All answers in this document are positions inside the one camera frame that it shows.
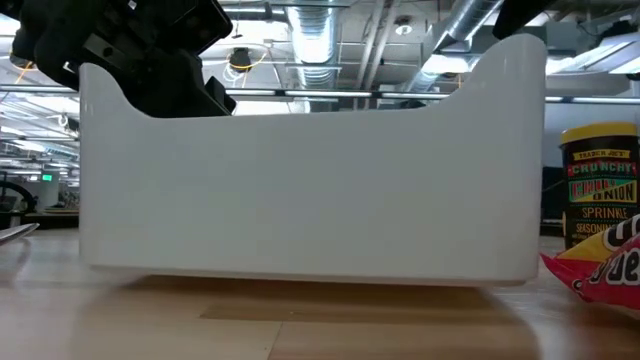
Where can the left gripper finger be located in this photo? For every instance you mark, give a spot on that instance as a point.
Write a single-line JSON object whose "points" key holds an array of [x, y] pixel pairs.
{"points": [[222, 97]]}

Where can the white plastic bin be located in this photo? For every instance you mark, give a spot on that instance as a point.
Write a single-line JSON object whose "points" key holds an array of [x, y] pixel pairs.
{"points": [[310, 200]]}

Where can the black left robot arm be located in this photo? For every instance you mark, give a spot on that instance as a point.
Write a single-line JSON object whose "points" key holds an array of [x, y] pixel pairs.
{"points": [[10, 6]]}

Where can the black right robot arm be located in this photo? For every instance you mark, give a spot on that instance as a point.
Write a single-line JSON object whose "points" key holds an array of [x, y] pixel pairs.
{"points": [[520, 15]]}

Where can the horizontal LED light bar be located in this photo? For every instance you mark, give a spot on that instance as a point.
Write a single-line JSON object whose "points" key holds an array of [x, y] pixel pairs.
{"points": [[325, 93]]}

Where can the green exit sign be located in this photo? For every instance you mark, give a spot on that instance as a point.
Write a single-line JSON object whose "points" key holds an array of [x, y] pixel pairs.
{"points": [[46, 177]]}

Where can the silver metal spoon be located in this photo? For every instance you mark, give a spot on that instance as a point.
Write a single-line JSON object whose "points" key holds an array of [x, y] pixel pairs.
{"points": [[17, 232]]}

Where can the yellow-lid seasoning jar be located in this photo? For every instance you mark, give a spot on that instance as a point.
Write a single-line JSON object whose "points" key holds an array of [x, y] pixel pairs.
{"points": [[600, 185]]}

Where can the red yellow ramen packet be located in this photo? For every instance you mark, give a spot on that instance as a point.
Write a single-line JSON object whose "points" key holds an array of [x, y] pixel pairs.
{"points": [[610, 275]]}

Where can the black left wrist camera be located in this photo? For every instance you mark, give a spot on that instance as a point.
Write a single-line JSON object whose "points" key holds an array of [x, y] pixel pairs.
{"points": [[200, 25]]}

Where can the ribbed silver ventilation duct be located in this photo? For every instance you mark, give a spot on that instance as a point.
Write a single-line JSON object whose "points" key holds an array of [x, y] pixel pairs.
{"points": [[315, 45]]}

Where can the black aluminium table frame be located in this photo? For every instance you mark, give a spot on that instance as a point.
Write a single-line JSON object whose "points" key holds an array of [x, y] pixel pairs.
{"points": [[55, 220]]}

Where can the smooth silver ventilation duct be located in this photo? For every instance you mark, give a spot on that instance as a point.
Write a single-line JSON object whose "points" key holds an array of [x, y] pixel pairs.
{"points": [[450, 35]]}

